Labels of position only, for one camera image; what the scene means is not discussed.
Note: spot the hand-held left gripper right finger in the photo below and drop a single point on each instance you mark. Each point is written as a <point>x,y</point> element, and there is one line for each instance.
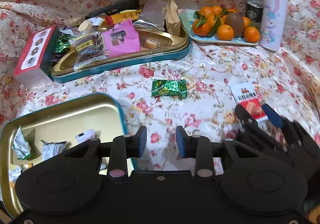
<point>181,143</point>

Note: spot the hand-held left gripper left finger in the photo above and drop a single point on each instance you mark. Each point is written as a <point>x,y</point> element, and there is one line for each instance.
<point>142,139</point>

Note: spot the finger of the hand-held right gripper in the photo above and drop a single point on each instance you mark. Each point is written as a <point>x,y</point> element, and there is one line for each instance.
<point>273,116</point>
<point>247,119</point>

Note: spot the white red snack packet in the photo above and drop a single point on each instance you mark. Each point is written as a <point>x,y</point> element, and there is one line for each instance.
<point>246,96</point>

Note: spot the green foil candy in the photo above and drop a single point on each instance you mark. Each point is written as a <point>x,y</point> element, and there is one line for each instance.
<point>170,88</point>
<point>62,44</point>

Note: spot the gold tin tray blue rim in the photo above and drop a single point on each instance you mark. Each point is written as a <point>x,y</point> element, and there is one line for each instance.
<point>75,116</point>

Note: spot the grey yellow snack packet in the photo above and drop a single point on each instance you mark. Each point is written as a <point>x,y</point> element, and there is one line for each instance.
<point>52,150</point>

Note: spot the grey green snack packet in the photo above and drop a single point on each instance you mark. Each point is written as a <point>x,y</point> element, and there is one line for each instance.
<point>21,144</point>

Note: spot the blue tin holding snacks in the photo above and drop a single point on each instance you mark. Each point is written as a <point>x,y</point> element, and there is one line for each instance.
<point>125,63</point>

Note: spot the floral cloth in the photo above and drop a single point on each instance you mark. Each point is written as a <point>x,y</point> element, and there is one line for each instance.
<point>187,69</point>

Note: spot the pale rectangular plate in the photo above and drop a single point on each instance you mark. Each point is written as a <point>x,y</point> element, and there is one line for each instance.
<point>200,38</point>

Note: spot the small yellow candy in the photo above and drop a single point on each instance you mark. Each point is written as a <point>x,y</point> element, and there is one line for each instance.
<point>151,44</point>

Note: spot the brown kiwi fruit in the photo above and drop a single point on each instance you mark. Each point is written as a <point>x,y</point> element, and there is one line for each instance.
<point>235,23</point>

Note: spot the clear dark cake packet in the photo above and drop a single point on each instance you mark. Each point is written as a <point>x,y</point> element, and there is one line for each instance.
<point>87,58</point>

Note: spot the pink snack packet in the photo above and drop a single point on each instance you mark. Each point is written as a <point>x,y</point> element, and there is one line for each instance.
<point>120,39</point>

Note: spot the lilac rabbit print bottle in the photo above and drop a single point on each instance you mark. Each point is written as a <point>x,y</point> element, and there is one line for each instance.
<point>272,14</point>

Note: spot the white black lettered packet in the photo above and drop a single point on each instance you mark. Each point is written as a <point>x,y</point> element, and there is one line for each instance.
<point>100,41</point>

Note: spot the black drink can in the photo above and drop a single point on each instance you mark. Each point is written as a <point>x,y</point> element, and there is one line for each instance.
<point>253,11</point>

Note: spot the clear walnut cake packet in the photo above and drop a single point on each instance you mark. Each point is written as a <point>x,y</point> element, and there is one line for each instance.
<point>85,44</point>

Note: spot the brown paper packet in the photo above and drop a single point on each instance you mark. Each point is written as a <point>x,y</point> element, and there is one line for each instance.
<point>172,19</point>

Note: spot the orange snack packet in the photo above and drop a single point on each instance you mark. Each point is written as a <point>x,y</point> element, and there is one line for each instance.
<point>125,16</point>

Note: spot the cream wrapped candy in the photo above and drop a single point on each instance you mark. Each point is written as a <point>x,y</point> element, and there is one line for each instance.
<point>86,25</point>

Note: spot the translucent silver packet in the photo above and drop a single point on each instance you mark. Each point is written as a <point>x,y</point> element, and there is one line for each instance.
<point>152,11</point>

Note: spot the black remote control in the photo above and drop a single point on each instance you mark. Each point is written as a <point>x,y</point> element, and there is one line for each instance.
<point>120,5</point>

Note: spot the red carton with photo label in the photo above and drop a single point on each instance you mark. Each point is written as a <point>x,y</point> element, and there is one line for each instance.
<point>35,49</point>

